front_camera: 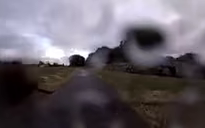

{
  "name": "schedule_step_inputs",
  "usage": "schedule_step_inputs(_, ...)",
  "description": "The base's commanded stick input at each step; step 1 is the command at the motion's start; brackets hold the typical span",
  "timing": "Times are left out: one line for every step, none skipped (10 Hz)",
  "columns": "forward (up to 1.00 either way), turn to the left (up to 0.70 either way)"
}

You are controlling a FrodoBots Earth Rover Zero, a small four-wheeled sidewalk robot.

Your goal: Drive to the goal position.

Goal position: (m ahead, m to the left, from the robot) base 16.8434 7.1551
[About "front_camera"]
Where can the round dark tree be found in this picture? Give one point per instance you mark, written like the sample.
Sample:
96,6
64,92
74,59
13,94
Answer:
76,60

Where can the grey asphalt path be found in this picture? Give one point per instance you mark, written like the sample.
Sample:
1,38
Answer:
86,100

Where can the dark bush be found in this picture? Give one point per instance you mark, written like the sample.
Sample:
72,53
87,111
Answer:
8,83

